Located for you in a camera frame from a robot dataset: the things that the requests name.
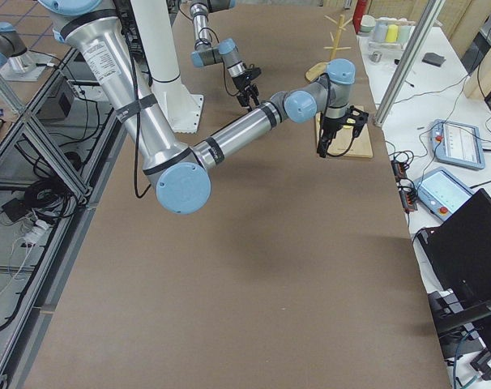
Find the blue teach pendant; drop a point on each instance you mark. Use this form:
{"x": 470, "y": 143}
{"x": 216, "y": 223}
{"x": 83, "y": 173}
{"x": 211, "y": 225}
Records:
{"x": 442, "y": 192}
{"x": 457, "y": 144}

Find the grey cup on tray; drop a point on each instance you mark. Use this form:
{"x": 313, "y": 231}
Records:
{"x": 380, "y": 31}

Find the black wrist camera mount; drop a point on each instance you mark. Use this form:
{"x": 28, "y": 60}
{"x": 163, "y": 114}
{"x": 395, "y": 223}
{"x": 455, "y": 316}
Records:
{"x": 356, "y": 119}

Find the wooden cutting board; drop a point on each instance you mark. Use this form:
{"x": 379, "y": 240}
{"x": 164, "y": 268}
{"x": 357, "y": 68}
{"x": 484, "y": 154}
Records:
{"x": 344, "y": 144}

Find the blue teach pendant far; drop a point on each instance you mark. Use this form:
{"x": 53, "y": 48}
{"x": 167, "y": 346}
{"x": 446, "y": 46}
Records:
{"x": 457, "y": 144}

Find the small black square pad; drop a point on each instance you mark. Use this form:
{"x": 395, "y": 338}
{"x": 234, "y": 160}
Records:
{"x": 433, "y": 59}

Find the white pedestal column base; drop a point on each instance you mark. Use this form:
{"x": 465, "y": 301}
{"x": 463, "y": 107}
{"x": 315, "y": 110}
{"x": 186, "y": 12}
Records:
{"x": 181, "y": 108}

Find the yellow cup on tray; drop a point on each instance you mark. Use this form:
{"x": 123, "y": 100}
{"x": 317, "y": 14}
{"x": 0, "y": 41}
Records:
{"x": 392, "y": 33}

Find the wooden cup storage rack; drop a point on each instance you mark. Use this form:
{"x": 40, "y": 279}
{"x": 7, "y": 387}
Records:
{"x": 341, "y": 24}

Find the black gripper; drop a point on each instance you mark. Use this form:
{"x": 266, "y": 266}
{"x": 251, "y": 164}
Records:
{"x": 330, "y": 125}
{"x": 241, "y": 83}

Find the small metal weight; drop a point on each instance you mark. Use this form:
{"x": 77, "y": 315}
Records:
{"x": 375, "y": 56}

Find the blue teach pendant near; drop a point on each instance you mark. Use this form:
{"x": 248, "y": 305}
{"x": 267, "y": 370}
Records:
{"x": 442, "y": 192}

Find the aluminium frame post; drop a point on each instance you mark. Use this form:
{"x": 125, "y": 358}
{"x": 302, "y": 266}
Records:
{"x": 417, "y": 39}

